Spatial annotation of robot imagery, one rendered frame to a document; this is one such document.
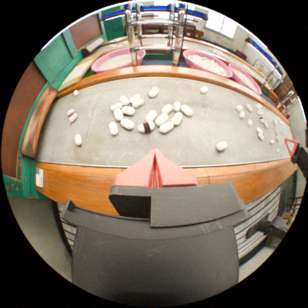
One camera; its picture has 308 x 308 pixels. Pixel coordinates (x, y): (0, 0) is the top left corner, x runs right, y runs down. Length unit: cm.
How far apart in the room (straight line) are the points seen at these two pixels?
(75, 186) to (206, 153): 32
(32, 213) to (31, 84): 123
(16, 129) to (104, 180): 42
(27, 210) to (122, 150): 135
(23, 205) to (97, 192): 125
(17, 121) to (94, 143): 38
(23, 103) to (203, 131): 65
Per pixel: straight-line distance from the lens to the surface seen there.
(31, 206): 145
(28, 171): 51
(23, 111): 52
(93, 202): 26
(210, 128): 31
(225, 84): 48
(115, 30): 292
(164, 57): 69
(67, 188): 31
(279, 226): 57
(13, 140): 50
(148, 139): 25
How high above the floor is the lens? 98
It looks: 76 degrees down
